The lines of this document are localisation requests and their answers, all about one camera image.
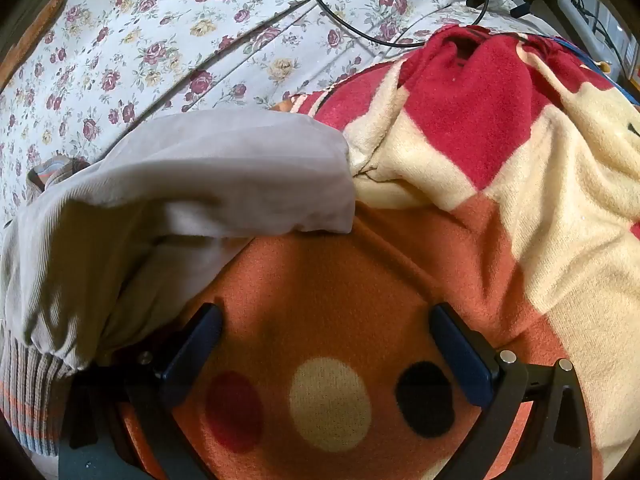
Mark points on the wooden bed frame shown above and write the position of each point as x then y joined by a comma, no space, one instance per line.
42,25

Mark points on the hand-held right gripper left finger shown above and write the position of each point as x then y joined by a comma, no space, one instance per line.
194,347

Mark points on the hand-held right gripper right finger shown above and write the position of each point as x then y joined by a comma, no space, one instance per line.
462,352

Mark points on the beige jacket with striped cuffs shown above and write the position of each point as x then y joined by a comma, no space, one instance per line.
200,185

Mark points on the floral bed sheet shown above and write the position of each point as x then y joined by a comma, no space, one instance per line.
175,35

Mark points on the orange red cream printed blanket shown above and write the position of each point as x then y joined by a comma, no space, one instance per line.
350,285

